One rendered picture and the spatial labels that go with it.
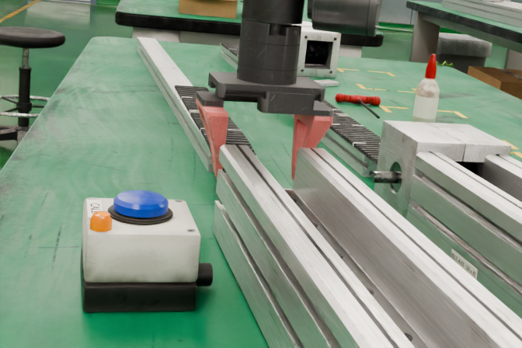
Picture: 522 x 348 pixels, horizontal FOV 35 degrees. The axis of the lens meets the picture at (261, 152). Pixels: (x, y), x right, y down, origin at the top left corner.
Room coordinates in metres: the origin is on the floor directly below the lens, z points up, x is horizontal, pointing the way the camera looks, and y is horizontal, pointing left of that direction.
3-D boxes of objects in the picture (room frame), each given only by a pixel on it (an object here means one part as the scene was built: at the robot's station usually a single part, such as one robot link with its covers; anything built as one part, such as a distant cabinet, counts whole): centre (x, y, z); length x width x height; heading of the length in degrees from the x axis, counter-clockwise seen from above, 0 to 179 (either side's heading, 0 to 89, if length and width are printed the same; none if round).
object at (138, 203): (0.57, 0.08, 0.84); 0.04 x 0.04 x 0.02
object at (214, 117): (0.77, 0.03, 0.86); 0.07 x 0.07 x 0.09; 14
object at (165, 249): (0.57, 0.08, 0.81); 0.10 x 0.08 x 0.06; 105
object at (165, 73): (1.38, 0.16, 0.79); 0.96 x 0.04 x 0.03; 15
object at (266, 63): (0.77, 0.00, 0.93); 0.10 x 0.07 x 0.07; 104
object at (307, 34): (1.75, -0.07, 0.83); 0.11 x 0.10 x 0.10; 108
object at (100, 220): (0.53, 0.11, 0.85); 0.01 x 0.01 x 0.01
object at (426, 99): (1.30, -0.26, 0.84); 0.04 x 0.04 x 0.12
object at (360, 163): (1.42, -0.02, 0.79); 0.96 x 0.04 x 0.03; 15
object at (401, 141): (0.81, -0.17, 0.83); 0.12 x 0.09 x 0.10; 105
